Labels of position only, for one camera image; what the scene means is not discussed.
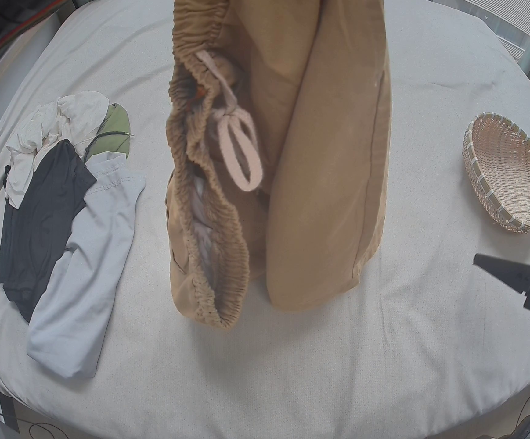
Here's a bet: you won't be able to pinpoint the white garment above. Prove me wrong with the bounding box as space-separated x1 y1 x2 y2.
6 91 112 209

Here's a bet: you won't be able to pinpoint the round woven basket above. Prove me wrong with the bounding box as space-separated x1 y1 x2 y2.
463 112 530 234

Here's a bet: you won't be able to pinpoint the black garment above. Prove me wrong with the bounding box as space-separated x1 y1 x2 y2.
0 139 97 323

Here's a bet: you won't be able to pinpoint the pale blue garment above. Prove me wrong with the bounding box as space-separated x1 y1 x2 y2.
27 151 146 380

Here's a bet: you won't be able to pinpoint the bed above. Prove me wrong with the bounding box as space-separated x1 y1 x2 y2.
0 0 530 439

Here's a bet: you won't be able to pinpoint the tan drawstring shorts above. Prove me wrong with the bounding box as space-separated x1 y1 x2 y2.
164 0 394 333

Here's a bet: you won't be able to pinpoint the green garment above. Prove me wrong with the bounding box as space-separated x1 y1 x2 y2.
82 102 133 161

